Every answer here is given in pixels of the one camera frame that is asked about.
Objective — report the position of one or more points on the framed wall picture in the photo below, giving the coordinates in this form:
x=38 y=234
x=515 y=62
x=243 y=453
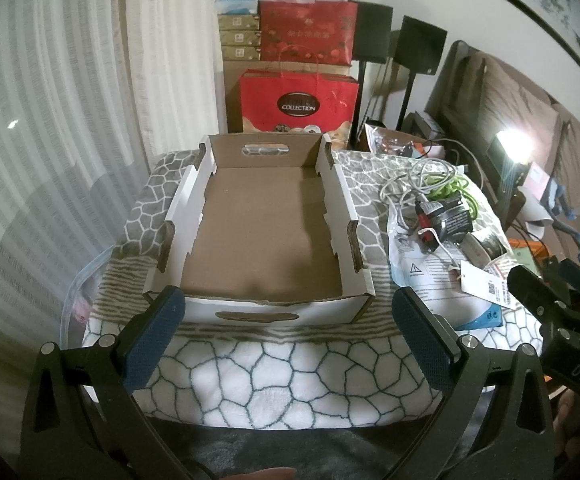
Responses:
x=545 y=5

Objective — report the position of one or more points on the small pink box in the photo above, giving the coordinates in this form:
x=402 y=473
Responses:
x=537 y=177

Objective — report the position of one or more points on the cardboard tray box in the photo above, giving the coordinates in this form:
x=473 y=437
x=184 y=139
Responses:
x=265 y=230

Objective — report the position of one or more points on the orange box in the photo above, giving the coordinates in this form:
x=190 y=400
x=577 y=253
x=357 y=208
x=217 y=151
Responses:
x=532 y=247

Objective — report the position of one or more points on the bright lamp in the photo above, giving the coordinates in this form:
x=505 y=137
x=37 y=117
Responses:
x=512 y=145

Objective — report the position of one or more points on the black music stand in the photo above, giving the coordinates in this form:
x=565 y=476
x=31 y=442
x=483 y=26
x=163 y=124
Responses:
x=420 y=45

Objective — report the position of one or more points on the brown sofa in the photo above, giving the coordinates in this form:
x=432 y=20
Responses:
x=520 y=105

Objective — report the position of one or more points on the blue white package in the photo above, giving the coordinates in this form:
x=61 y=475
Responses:
x=485 y=317

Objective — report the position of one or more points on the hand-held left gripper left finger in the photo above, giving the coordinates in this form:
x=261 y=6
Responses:
x=154 y=335

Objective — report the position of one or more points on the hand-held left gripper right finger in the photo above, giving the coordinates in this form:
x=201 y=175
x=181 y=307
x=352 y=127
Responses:
x=420 y=340

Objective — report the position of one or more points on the red gift bag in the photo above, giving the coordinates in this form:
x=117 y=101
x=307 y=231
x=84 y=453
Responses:
x=300 y=105

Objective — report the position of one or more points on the black power adapter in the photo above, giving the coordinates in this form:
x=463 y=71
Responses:
x=450 y=220

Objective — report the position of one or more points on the white curtain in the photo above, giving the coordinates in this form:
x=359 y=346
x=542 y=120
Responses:
x=69 y=110

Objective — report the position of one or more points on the large red gift box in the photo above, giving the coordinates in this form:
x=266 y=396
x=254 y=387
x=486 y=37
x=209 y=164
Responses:
x=310 y=32

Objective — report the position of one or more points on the white paper tag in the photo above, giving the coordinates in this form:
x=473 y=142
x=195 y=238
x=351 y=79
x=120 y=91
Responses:
x=485 y=285

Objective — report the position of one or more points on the clear plastic manual bag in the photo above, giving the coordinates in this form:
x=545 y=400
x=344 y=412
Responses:
x=420 y=270

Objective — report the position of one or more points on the person's right hand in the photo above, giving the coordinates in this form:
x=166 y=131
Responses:
x=565 y=420

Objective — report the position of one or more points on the white packaged gadget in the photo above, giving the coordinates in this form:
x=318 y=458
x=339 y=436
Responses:
x=477 y=250

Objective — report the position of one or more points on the black speaker on stand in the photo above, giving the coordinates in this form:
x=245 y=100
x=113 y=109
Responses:
x=372 y=32

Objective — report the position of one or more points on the blue tissue box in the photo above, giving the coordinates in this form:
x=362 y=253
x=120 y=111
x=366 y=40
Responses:
x=237 y=1

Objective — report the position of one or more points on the grey white patterned blanket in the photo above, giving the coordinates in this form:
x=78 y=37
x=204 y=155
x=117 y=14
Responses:
x=270 y=375

